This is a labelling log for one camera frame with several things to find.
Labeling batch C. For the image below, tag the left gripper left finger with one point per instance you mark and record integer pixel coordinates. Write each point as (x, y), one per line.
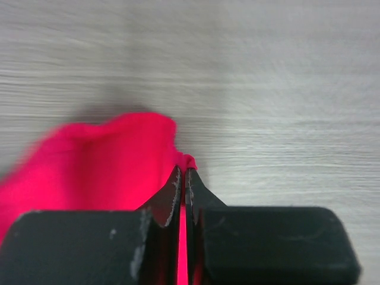
(97, 247)

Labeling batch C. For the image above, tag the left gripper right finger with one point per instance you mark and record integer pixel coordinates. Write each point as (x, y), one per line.
(264, 244)

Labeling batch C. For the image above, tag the red t-shirt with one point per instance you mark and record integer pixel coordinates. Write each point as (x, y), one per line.
(115, 166)

